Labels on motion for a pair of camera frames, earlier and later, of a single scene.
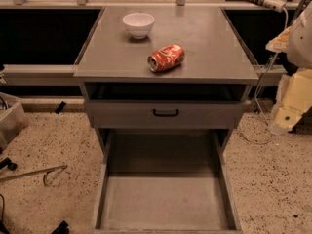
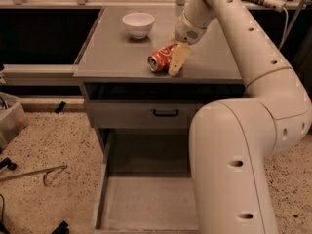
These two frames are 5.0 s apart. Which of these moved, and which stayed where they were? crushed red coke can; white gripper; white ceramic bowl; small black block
Moved: white gripper
Stayed: crushed red coke can; small black block; white ceramic bowl
